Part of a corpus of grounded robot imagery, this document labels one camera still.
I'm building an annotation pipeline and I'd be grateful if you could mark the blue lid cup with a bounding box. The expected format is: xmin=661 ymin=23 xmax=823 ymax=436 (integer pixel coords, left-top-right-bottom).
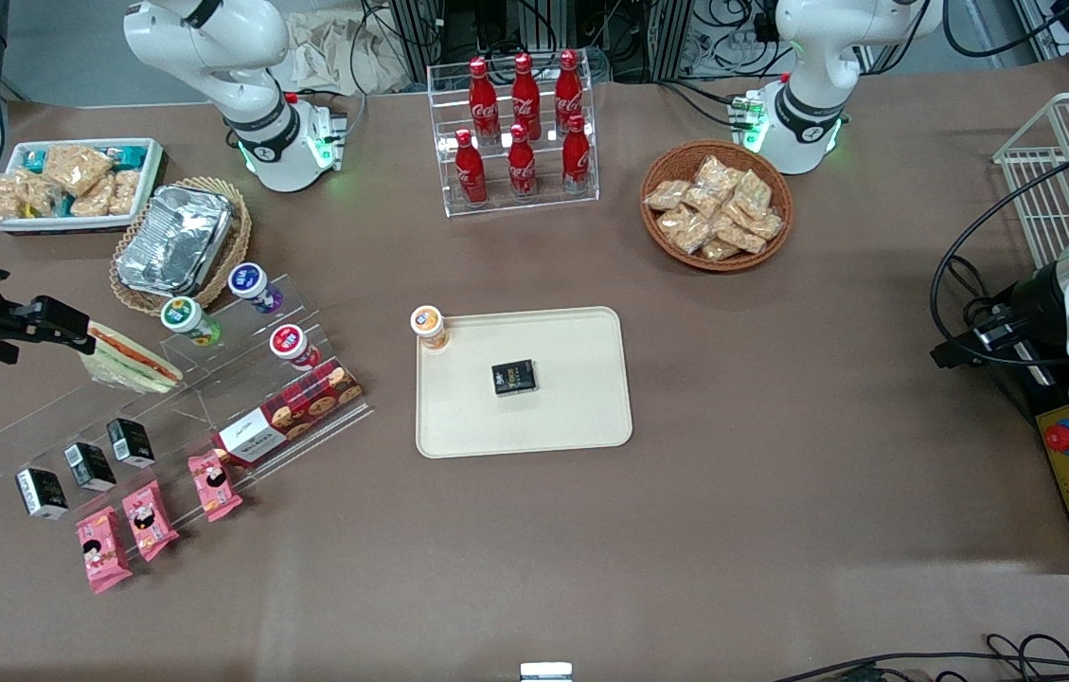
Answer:
xmin=227 ymin=262 xmax=285 ymax=314

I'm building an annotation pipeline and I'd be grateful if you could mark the black base power cable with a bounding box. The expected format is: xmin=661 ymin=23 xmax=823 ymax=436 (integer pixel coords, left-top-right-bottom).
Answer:
xmin=655 ymin=80 xmax=748 ymax=130

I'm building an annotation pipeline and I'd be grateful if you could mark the small black box gold print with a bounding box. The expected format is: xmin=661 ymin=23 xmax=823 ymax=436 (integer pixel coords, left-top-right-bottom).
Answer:
xmin=491 ymin=358 xmax=540 ymax=397

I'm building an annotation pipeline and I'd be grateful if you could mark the small black white carton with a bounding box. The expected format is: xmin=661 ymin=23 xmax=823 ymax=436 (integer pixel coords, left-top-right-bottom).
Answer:
xmin=63 ymin=441 xmax=116 ymax=493
xmin=15 ymin=468 xmax=69 ymax=521
xmin=106 ymin=418 xmax=156 ymax=469

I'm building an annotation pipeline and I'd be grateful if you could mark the red lid cup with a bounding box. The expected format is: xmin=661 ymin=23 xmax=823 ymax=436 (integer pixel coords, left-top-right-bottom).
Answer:
xmin=269 ymin=323 xmax=321 ymax=370

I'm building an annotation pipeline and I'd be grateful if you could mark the oval wicker basket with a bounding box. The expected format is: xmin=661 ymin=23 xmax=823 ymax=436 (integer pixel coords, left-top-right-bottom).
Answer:
xmin=109 ymin=176 xmax=253 ymax=316

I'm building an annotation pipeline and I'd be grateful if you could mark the aluminium frame rack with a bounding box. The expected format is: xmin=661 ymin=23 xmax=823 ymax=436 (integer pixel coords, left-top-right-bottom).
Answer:
xmin=387 ymin=0 xmax=696 ymax=84

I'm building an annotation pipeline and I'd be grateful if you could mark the white rectangular plastic tray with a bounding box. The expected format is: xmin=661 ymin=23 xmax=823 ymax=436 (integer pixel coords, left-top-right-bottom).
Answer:
xmin=0 ymin=138 xmax=165 ymax=234

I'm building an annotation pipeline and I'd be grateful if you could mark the coiled black floor cable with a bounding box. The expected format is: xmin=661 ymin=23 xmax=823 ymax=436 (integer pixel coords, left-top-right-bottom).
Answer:
xmin=984 ymin=633 xmax=1069 ymax=675

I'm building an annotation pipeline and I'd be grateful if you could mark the clear acrylic bottle rack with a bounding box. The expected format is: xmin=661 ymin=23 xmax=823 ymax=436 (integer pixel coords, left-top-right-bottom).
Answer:
xmin=427 ymin=52 xmax=600 ymax=219

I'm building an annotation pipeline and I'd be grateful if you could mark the pink snack packet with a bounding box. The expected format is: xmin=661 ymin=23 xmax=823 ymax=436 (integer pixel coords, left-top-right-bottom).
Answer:
xmin=122 ymin=479 xmax=181 ymax=563
xmin=76 ymin=506 xmax=134 ymax=595
xmin=188 ymin=450 xmax=243 ymax=523

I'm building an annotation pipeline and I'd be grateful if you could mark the white wire basket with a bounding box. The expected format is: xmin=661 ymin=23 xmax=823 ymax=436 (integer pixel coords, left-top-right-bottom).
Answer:
xmin=992 ymin=91 xmax=1069 ymax=271

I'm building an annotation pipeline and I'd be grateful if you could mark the red cookie box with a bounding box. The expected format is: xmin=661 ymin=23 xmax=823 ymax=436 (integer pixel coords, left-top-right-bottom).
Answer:
xmin=212 ymin=358 xmax=365 ymax=468

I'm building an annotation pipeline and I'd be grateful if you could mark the round brown wicker basket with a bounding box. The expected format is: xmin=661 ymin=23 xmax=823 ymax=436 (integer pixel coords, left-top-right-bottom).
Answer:
xmin=640 ymin=140 xmax=794 ymax=274

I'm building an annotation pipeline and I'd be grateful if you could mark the orange lid cup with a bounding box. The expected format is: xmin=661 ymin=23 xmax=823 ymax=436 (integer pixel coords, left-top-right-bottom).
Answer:
xmin=410 ymin=304 xmax=450 ymax=352

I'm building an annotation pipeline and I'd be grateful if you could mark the crumpled beige cloth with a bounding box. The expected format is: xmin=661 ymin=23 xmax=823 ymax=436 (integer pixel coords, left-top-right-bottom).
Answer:
xmin=283 ymin=11 xmax=412 ymax=96

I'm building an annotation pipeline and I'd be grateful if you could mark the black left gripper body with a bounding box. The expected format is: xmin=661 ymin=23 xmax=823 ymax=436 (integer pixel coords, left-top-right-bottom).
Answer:
xmin=970 ymin=265 xmax=1067 ymax=366

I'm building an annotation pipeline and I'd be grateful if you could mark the triangular sandwich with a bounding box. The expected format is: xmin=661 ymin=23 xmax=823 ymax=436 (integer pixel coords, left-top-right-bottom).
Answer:
xmin=82 ymin=320 xmax=185 ymax=395

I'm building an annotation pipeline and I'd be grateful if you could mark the aluminium foil container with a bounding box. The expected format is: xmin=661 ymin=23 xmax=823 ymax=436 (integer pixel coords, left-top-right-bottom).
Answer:
xmin=116 ymin=186 xmax=234 ymax=296

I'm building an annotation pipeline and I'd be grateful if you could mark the clear acrylic stepped shelf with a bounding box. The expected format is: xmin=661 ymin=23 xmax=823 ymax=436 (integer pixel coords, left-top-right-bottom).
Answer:
xmin=0 ymin=275 xmax=374 ymax=517

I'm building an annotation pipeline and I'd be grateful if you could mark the long black floor cable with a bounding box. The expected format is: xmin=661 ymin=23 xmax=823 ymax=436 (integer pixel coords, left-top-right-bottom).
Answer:
xmin=771 ymin=650 xmax=1069 ymax=682

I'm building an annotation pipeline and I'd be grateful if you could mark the beige plastic tray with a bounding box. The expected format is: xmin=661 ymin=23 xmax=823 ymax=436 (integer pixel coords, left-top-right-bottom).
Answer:
xmin=415 ymin=306 xmax=634 ymax=459

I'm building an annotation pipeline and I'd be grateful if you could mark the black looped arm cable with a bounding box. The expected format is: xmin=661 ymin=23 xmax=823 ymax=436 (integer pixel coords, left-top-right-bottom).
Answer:
xmin=930 ymin=152 xmax=1069 ymax=370

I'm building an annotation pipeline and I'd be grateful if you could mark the red cola bottle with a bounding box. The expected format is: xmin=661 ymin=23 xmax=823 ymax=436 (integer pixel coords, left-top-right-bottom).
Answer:
xmin=561 ymin=114 xmax=592 ymax=195
xmin=511 ymin=52 xmax=542 ymax=138
xmin=508 ymin=123 xmax=538 ymax=200
xmin=469 ymin=57 xmax=501 ymax=145
xmin=555 ymin=49 xmax=584 ymax=129
xmin=454 ymin=128 xmax=488 ymax=206

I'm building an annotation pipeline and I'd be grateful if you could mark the green lid cup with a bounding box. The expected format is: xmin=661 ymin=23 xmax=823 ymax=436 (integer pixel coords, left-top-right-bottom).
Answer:
xmin=161 ymin=296 xmax=223 ymax=347

